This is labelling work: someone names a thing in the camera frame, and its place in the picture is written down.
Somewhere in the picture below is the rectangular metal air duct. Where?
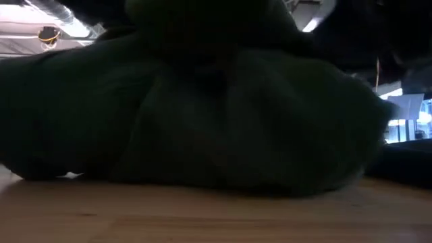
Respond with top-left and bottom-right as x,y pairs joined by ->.
293,0 -> 335,33

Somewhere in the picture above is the dark green garment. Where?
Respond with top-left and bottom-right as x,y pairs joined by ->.
0,0 -> 396,198

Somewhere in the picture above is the silver spiral air duct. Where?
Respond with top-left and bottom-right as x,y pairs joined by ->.
26,0 -> 106,41

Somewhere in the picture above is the white board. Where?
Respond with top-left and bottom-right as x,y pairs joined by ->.
387,93 -> 425,121

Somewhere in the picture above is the black T-shirt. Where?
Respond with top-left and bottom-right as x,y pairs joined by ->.
366,138 -> 432,189

